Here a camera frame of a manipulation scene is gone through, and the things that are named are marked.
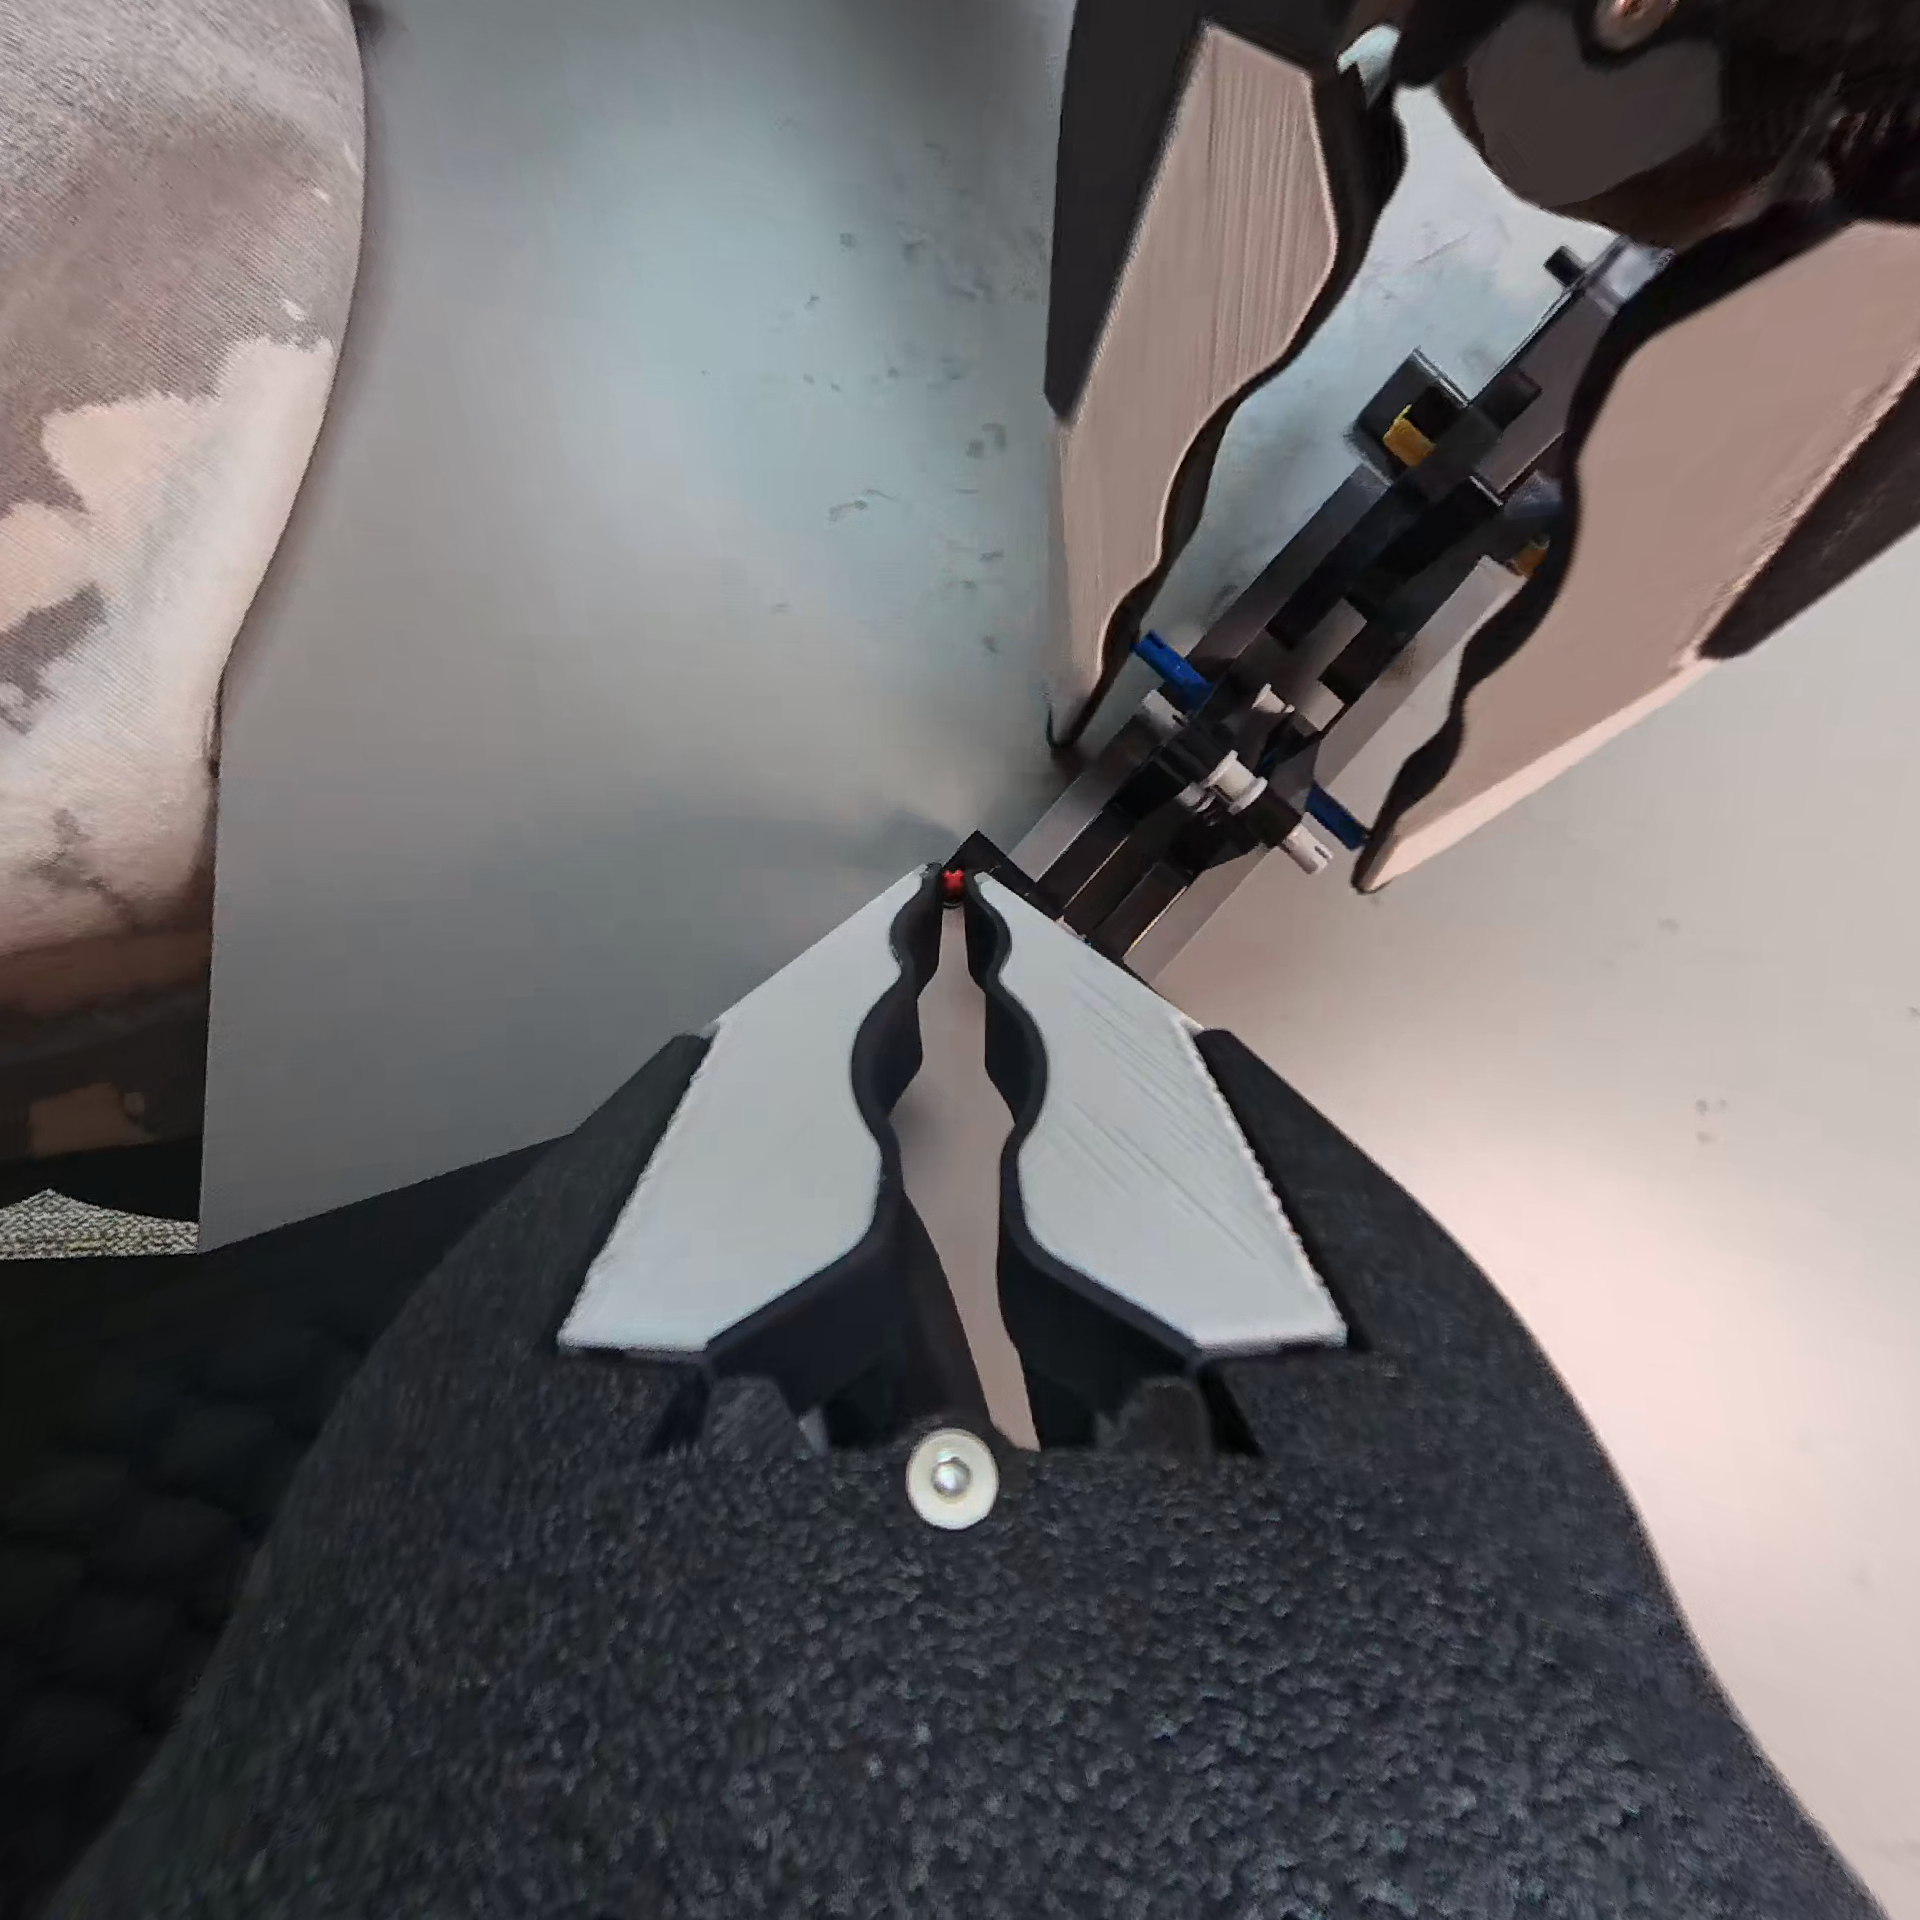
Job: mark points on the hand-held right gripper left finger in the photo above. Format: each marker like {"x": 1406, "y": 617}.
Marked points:
{"x": 720, "y": 1187}

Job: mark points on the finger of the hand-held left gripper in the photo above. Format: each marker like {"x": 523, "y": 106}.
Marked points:
{"x": 1724, "y": 482}
{"x": 1198, "y": 300}

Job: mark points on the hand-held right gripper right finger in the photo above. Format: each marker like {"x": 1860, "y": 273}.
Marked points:
{"x": 1169, "y": 1187}

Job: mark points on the grey black toy brick chassis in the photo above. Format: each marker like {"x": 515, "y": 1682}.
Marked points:
{"x": 1348, "y": 598}

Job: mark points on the grey desk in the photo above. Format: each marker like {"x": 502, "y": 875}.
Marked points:
{"x": 597, "y": 598}

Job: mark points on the grey patterned sweatshirt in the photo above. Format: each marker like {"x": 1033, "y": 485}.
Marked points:
{"x": 150, "y": 376}

